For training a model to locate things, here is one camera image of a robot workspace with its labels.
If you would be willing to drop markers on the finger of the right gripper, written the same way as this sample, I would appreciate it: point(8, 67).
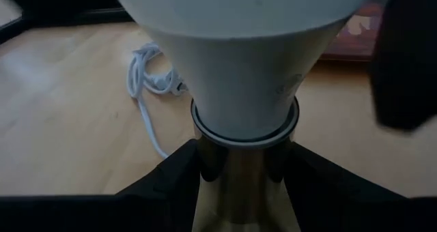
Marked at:
point(406, 61)

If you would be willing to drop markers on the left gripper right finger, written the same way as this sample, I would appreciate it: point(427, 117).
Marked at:
point(341, 204)

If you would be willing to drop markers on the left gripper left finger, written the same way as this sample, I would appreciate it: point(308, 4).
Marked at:
point(136, 208)

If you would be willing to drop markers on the brass lamp socket base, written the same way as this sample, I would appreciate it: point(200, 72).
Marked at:
point(244, 191)

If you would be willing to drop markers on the white lightbulb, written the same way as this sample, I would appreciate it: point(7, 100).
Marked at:
point(239, 54)

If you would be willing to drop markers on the landscape picture postcard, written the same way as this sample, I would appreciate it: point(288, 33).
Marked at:
point(358, 37)

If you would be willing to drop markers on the black aluminium table frame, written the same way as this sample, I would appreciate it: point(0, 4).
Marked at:
point(85, 16)

